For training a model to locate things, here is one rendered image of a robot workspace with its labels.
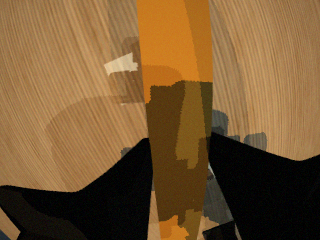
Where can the orange bar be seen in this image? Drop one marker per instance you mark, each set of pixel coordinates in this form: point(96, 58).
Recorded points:
point(176, 56)

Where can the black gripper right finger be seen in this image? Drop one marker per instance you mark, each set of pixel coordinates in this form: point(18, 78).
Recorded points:
point(265, 193)

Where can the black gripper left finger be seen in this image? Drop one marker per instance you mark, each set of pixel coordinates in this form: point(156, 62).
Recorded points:
point(113, 207)

